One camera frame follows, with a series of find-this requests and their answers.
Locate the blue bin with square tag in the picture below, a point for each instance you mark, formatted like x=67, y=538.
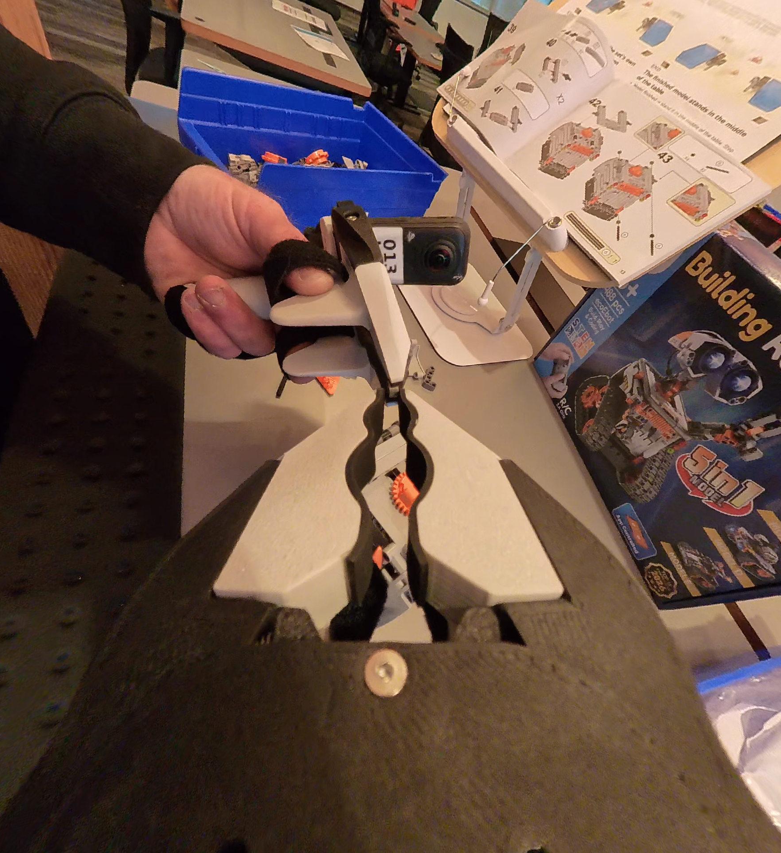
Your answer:
x=297, y=133

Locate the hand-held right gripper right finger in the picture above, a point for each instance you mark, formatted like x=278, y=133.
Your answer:
x=490, y=533

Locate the blue plastic bin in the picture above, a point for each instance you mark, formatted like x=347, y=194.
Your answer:
x=764, y=663

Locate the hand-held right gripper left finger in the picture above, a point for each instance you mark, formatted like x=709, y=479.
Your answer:
x=297, y=533

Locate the printed instruction booklet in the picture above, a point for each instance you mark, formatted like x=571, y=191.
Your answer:
x=630, y=107

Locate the dark robot kit box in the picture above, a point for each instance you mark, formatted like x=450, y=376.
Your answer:
x=710, y=440

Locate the brown background table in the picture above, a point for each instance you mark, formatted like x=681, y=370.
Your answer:
x=277, y=33

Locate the grey orange toy brick assembly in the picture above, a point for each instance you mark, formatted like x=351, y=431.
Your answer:
x=393, y=493

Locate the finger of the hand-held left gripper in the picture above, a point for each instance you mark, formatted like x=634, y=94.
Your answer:
x=384, y=313

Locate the white book stand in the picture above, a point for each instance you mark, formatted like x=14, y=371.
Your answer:
x=477, y=313

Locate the person's left hand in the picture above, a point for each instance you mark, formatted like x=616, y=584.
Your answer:
x=210, y=233

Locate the person's left forearm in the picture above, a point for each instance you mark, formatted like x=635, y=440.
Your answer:
x=57, y=120

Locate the pile of small brick parts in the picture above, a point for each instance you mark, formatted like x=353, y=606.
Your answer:
x=297, y=160

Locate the clear plastic bags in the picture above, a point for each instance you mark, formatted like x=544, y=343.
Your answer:
x=770, y=760

